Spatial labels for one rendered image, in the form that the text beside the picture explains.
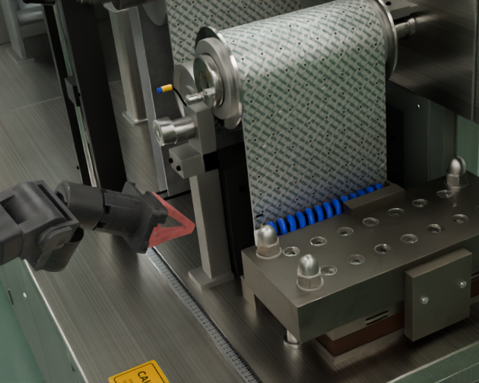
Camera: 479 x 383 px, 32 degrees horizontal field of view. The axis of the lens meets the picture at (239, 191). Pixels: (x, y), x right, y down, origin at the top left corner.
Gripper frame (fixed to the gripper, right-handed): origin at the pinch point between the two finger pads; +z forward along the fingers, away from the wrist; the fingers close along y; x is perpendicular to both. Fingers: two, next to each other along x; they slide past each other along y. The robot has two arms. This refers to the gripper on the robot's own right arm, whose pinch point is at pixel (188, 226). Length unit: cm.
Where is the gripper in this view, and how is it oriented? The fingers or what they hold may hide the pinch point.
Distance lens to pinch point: 117.4
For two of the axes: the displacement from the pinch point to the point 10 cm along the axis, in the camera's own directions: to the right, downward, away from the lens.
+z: 8.1, 1.9, 5.5
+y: 4.5, 3.9, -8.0
